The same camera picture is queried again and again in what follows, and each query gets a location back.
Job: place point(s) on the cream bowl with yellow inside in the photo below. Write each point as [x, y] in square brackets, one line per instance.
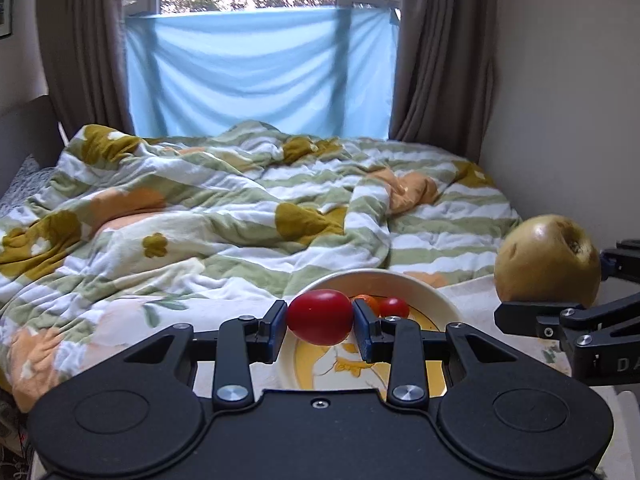
[440, 315]

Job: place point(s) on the white floral cloth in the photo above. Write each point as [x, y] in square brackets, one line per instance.
[475, 300]

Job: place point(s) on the grey patterned bed sheet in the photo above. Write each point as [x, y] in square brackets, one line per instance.
[22, 182]

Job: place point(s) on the light blue window cloth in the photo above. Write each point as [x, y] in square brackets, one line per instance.
[260, 70]

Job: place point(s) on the grey bed headboard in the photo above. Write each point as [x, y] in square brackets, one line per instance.
[27, 132]

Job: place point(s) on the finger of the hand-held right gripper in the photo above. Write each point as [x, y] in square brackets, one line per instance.
[525, 317]
[622, 260]

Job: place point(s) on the striped floral blanket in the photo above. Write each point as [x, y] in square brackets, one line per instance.
[210, 210]

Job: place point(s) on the framed wall picture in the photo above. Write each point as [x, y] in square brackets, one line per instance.
[5, 7]

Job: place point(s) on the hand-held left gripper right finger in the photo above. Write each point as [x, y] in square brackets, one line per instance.
[364, 332]

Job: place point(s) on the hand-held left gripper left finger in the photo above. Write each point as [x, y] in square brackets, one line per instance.
[272, 332]

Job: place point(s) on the small cherry tomato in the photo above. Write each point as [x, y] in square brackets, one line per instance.
[394, 307]

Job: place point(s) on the red tomato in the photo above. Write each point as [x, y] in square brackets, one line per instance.
[320, 317]

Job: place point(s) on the brown curtain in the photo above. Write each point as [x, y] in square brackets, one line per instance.
[80, 45]
[445, 55]

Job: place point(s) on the small tangerine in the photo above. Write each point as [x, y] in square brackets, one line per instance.
[369, 301]

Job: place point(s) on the yellow-brown pear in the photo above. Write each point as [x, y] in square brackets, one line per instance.
[545, 260]

